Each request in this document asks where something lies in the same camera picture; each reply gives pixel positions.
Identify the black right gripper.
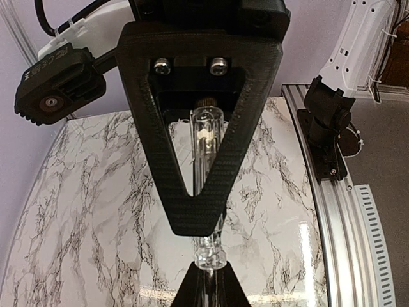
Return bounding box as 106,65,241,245
128,0,291,42

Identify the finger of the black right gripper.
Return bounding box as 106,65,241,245
116,22,282,237

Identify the right aluminium frame post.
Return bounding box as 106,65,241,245
1,0,38,67

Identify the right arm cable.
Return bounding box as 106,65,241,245
33,0,128,74

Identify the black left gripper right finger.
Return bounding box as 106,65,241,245
217,262,249,307

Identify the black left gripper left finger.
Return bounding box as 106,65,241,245
171,262,204,307

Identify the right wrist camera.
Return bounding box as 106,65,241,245
14,43,106,126

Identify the front aluminium rail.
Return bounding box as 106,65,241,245
281,83,409,307

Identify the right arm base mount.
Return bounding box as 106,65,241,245
297,109,348,181

